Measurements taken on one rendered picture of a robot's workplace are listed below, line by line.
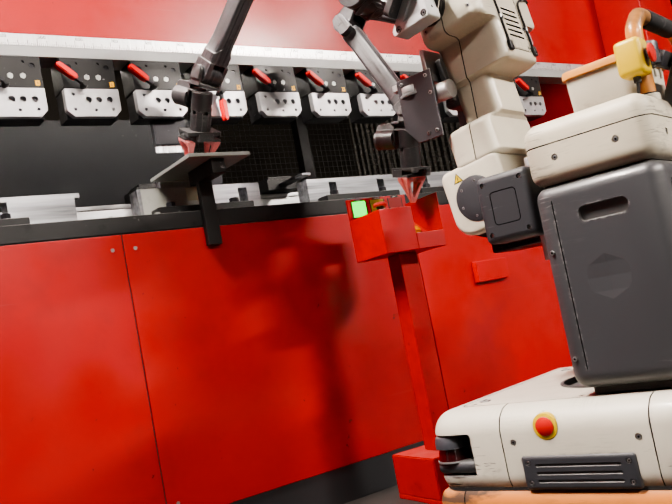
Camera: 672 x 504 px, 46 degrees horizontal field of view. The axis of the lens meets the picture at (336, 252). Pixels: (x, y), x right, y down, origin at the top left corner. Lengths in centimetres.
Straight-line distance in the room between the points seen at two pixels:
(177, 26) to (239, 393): 109
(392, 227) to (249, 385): 58
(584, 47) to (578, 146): 222
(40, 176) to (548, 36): 211
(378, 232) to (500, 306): 81
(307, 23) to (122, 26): 65
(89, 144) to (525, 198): 165
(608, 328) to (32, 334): 128
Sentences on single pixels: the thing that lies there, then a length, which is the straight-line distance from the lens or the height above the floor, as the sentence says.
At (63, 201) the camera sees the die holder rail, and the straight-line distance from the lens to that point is 220.
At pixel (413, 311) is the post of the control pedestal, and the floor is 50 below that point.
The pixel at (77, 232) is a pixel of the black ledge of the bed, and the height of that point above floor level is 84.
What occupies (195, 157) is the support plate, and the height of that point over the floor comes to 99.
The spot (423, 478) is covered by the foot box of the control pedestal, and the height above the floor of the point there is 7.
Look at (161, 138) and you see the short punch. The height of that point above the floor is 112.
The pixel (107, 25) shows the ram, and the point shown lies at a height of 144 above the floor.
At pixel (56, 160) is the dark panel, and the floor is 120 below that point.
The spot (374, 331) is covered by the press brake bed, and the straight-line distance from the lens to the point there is 244.
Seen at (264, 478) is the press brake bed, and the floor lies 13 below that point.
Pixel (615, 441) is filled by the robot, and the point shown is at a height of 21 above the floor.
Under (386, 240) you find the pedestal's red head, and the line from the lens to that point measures 211.
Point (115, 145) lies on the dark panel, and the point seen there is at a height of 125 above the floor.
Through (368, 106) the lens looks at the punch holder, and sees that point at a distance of 276.
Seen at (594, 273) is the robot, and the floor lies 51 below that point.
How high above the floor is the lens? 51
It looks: 5 degrees up
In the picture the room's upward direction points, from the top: 11 degrees counter-clockwise
